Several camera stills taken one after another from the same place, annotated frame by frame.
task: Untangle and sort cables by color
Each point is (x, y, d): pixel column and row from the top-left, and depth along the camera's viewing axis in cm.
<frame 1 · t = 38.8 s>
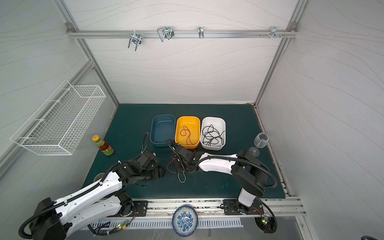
left hand: (159, 174, 79), fingers open
right hand: (175, 163, 85), fingers closed
blue plastic bin: (162, 126, 107), point 2 cm above the table
white plastic bin: (218, 122, 107), point 3 cm above the table
sauce bottle yellow cap: (105, 148, 88), point 9 cm above the table

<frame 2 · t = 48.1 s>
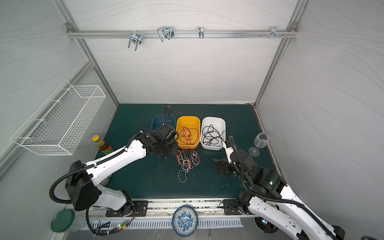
left hand: (175, 151, 79), fingers closed
right hand: (222, 157, 69), fingers open
the named things where they were.

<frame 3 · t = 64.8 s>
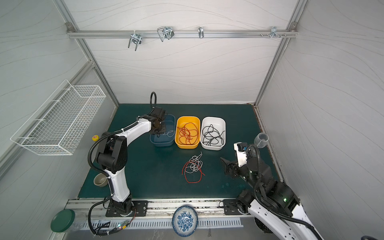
left hand: (159, 129, 97), fingers open
right hand: (229, 156, 67), fingers open
the named things where they were.

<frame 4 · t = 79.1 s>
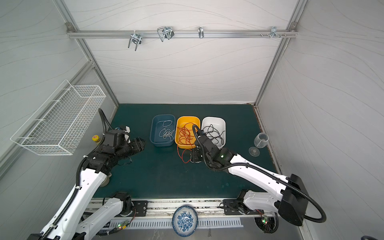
left hand: (138, 143, 75), fingers open
right hand: (191, 150, 77), fingers closed
the named things where they were.

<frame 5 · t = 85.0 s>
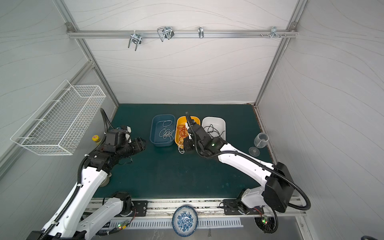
left hand: (139, 143, 75), fingers open
right hand: (183, 139, 78), fingers closed
the named things where they were.

